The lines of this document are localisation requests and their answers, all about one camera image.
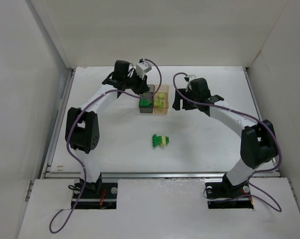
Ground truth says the lime lego hollow brick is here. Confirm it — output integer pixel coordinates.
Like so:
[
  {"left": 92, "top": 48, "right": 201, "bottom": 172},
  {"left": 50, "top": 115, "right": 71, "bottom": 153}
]
[{"left": 156, "top": 101, "right": 164, "bottom": 108}]

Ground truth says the dark green lego plate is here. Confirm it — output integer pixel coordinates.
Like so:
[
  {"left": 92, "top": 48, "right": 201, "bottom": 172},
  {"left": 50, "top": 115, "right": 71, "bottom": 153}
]
[{"left": 140, "top": 99, "right": 149, "bottom": 108}]

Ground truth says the dark green studded lego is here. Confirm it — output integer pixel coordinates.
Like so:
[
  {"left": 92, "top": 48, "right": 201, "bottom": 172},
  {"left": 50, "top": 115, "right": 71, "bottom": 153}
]
[{"left": 152, "top": 134, "right": 162, "bottom": 148}]

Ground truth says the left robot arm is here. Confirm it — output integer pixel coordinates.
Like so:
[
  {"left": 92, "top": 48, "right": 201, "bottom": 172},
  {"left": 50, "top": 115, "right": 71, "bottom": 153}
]
[{"left": 65, "top": 60, "right": 152, "bottom": 191}]

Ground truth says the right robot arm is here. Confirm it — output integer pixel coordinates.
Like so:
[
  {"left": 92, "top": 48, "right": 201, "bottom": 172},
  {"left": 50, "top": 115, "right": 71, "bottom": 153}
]
[{"left": 173, "top": 77, "right": 281, "bottom": 190}]

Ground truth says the orange transparent container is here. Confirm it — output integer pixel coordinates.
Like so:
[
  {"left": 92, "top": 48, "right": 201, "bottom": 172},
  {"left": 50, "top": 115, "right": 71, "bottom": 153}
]
[{"left": 154, "top": 85, "right": 169, "bottom": 114}]

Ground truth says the grey transparent container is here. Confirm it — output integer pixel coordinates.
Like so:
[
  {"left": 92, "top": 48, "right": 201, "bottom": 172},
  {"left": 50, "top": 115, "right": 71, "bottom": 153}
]
[{"left": 138, "top": 85, "right": 155, "bottom": 114}]

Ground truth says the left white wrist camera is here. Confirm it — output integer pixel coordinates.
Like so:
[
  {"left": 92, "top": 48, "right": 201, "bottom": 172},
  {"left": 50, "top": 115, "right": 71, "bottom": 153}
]
[{"left": 135, "top": 58, "right": 152, "bottom": 79}]

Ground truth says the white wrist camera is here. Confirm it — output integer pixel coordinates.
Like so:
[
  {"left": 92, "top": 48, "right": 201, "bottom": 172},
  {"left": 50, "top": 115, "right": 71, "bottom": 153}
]
[
  {"left": 135, "top": 58, "right": 152, "bottom": 79},
  {"left": 184, "top": 75, "right": 196, "bottom": 92}
]

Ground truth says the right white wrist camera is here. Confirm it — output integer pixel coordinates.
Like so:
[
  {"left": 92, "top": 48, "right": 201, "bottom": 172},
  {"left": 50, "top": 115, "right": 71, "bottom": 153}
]
[{"left": 184, "top": 75, "right": 196, "bottom": 92}]

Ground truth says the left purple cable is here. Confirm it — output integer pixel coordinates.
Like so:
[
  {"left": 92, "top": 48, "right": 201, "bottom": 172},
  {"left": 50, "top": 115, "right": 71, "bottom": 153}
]
[{"left": 49, "top": 58, "right": 162, "bottom": 234}]

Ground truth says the purple cable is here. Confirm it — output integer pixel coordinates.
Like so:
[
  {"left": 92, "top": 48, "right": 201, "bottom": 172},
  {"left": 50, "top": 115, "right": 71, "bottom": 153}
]
[
  {"left": 173, "top": 72, "right": 283, "bottom": 212},
  {"left": 49, "top": 58, "right": 162, "bottom": 234}
]

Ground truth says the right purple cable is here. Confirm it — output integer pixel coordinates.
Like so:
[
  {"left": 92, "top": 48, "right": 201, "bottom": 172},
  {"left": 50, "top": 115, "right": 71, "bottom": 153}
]
[{"left": 173, "top": 72, "right": 283, "bottom": 212}]

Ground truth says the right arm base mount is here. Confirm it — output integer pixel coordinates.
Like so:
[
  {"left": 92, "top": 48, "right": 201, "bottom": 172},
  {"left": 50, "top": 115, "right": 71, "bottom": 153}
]
[{"left": 204, "top": 182, "right": 254, "bottom": 209}]

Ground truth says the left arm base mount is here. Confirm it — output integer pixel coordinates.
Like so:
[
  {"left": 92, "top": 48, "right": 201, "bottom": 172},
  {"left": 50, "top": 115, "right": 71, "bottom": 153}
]
[{"left": 75, "top": 179, "right": 118, "bottom": 210}]

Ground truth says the aluminium rail front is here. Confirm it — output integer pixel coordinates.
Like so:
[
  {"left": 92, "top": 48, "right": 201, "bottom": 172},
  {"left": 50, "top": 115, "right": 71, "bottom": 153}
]
[{"left": 44, "top": 171, "right": 281, "bottom": 180}]

